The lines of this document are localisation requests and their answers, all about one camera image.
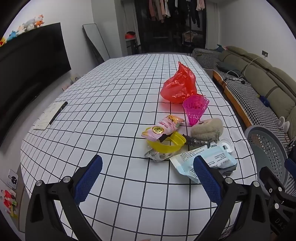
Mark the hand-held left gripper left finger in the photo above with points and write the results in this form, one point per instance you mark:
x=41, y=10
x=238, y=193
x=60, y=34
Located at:
x=89, y=179

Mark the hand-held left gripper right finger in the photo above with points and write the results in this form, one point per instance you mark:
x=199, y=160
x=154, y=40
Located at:
x=207, y=178

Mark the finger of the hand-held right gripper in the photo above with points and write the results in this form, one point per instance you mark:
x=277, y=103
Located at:
x=270, y=179
x=291, y=165

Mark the grey perforated plastic basket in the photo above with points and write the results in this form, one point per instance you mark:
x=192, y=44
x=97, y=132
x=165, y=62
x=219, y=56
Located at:
x=266, y=148

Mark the fluffy beige pouch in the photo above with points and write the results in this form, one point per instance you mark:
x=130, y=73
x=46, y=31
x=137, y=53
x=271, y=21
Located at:
x=207, y=129

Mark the white paper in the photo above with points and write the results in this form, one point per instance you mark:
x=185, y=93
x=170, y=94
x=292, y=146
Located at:
x=157, y=157

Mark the blue white mask packet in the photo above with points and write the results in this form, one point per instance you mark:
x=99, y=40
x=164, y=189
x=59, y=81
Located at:
x=215, y=157

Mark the dark toy figure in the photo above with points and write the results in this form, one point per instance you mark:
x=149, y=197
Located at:
x=194, y=141

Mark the small white fan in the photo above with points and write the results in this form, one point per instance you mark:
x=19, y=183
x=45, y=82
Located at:
x=284, y=124

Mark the yellow plastic bowl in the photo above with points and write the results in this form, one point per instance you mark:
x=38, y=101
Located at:
x=161, y=147

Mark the pink snack packet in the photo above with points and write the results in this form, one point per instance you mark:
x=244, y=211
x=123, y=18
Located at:
x=161, y=127

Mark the blue pouch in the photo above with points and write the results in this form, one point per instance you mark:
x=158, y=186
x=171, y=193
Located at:
x=264, y=100

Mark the pink plastic shuttlecock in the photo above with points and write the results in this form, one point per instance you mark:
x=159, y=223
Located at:
x=194, y=109

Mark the black pen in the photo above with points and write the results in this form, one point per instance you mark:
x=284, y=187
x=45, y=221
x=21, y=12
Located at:
x=57, y=113

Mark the white notepad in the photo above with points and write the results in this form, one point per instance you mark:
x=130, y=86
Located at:
x=44, y=118

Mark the white cartoon card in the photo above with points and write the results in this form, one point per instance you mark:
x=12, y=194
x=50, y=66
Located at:
x=12, y=178

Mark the green sofa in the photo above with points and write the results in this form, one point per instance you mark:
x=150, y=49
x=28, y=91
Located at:
x=277, y=78
x=249, y=99

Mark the colourful cartoon sticker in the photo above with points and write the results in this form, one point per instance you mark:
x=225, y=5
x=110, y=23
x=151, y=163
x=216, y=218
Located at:
x=8, y=199

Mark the red plastic bag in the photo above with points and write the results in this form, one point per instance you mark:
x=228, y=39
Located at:
x=178, y=85

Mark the dark green pillow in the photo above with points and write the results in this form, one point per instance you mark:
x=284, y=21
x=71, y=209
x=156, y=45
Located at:
x=227, y=66

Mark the houndstooth cushion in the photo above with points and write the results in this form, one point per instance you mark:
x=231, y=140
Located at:
x=203, y=58

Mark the black television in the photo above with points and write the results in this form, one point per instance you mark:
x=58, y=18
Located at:
x=30, y=69

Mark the black chair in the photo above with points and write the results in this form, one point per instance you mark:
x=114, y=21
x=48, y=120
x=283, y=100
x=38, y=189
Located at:
x=137, y=49

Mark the leaning standing mirror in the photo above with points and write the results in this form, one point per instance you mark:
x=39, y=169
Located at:
x=97, y=39

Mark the garment on hanger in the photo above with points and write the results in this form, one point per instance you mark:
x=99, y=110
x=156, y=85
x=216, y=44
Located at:
x=190, y=37

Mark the red cloth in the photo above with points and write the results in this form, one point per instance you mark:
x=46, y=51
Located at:
x=130, y=36

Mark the blue plush toy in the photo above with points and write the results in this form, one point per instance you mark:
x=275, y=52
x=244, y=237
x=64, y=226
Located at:
x=11, y=36

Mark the yellow plush toy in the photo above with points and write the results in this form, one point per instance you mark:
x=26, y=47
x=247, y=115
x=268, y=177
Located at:
x=2, y=41

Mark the orange white plush toy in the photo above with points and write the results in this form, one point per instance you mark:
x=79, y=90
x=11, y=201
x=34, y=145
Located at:
x=39, y=20

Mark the row of hanging clothes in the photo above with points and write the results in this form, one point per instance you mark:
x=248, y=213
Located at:
x=161, y=9

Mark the wall socket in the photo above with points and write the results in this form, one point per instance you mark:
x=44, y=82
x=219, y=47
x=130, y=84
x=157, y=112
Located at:
x=265, y=53

